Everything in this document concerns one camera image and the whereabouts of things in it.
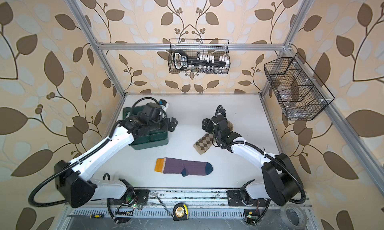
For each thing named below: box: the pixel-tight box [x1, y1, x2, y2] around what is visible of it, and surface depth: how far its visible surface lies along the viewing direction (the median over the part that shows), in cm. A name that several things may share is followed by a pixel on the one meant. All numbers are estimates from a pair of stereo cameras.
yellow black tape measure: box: [173, 202, 189, 221], surface depth 69 cm
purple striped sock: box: [154, 157, 214, 177], surface depth 86 cm
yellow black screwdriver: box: [67, 214, 104, 219], surface depth 71 cm
